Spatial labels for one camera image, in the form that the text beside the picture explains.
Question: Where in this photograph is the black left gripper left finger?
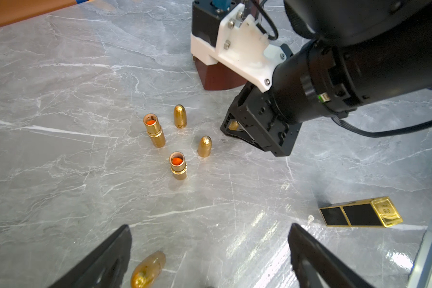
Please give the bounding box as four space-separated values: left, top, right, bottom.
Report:
51 224 132 288

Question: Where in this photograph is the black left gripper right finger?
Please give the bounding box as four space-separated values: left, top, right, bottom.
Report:
288 223 371 288

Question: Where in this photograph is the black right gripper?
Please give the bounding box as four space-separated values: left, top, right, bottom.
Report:
220 82 302 157

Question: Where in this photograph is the gold bullet lipstick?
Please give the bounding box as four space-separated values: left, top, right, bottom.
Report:
130 251 166 288
169 151 187 180
143 114 166 148

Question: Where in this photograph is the gold lipstick cap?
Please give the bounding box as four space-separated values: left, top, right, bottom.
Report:
198 136 212 158
174 104 187 128
228 120 240 131

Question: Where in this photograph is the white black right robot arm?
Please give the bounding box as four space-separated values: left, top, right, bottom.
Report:
221 1 432 157

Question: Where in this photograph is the black gold square lipstick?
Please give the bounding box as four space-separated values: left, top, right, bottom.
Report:
319 196 403 228

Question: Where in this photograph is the dark red wooden metronome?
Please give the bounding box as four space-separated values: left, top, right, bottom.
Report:
193 56 247 91

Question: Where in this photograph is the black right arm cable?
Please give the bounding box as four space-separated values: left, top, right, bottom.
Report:
330 114 432 139

